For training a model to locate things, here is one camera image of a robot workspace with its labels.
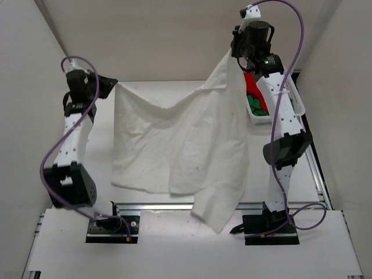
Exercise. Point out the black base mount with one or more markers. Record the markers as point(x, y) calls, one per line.
point(124, 230)
point(267, 228)

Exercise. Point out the white plastic basket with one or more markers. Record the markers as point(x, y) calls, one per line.
point(294, 97)

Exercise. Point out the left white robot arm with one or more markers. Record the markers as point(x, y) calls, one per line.
point(68, 181)

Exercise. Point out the green t shirt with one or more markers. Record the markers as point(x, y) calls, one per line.
point(257, 104)

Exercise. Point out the red t shirt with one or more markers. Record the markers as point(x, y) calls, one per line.
point(251, 85)

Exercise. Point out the white t shirt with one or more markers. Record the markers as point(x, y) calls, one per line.
point(197, 146)

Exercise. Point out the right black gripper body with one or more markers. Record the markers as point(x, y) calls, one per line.
point(242, 49)

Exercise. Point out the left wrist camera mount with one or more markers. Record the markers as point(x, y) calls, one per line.
point(74, 65)

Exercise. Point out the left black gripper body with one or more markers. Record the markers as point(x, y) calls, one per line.
point(91, 80)

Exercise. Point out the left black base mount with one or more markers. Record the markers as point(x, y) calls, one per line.
point(124, 230)

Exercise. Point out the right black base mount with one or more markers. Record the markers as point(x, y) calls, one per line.
point(267, 228)

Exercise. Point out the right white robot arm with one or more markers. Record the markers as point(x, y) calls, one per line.
point(289, 140)

